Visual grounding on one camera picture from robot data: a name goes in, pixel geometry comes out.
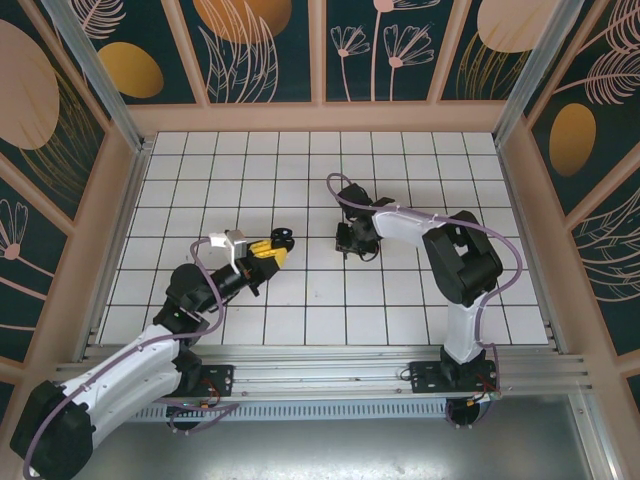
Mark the black round charging case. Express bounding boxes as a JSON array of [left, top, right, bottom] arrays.
[[269, 227, 296, 252]]

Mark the aluminium side rail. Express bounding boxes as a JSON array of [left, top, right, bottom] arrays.
[[79, 139, 152, 359], [493, 139, 569, 354]]

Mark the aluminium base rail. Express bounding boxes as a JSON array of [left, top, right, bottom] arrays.
[[54, 343, 592, 402]]

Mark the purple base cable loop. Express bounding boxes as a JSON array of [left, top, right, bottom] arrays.
[[166, 398, 242, 437]]

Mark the perforated metal cable duct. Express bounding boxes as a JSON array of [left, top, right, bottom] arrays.
[[134, 401, 454, 424]]

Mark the base wire bundle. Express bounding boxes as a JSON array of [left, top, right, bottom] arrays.
[[445, 385, 502, 432]]

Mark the aluminium corner post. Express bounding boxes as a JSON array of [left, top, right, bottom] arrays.
[[39, 0, 152, 154], [492, 0, 597, 147]]

